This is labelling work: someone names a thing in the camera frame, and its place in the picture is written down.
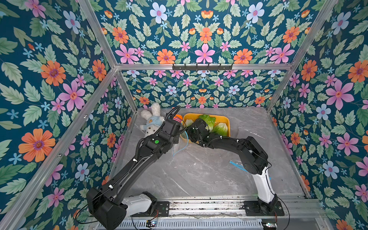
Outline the green cabbage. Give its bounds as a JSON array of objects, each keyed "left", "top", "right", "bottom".
[
  {"left": 198, "top": 114, "right": 216, "bottom": 132},
  {"left": 213, "top": 123, "right": 229, "bottom": 137}
]

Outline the clear zipper bag blue seal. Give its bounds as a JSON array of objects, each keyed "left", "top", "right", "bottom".
[{"left": 172, "top": 131, "right": 189, "bottom": 157}]

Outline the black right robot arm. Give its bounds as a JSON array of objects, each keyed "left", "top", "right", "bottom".
[{"left": 186, "top": 119, "right": 278, "bottom": 205}]

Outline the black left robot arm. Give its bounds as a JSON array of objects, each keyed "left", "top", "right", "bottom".
[{"left": 86, "top": 118, "right": 182, "bottom": 230}]

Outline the white plush bunny blue shirt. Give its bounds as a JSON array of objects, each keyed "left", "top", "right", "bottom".
[{"left": 140, "top": 103, "right": 164, "bottom": 137}]

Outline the yellow plastic tray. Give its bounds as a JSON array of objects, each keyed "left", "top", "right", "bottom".
[{"left": 183, "top": 113, "right": 231, "bottom": 137}]

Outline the black hook rail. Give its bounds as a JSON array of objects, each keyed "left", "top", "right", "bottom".
[{"left": 171, "top": 64, "right": 233, "bottom": 71}]

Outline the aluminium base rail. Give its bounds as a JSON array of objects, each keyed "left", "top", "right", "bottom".
[{"left": 116, "top": 196, "right": 333, "bottom": 230}]

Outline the aluminium frame post right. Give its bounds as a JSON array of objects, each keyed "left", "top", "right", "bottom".
[{"left": 266, "top": 0, "right": 338, "bottom": 115}]

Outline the aluminium frame post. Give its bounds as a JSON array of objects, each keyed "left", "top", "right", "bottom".
[
  {"left": 266, "top": 0, "right": 338, "bottom": 115},
  {"left": 79, "top": 0, "right": 137, "bottom": 114}
]

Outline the aluminium frame post left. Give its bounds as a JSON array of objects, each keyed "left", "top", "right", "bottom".
[{"left": 79, "top": 0, "right": 137, "bottom": 114}]

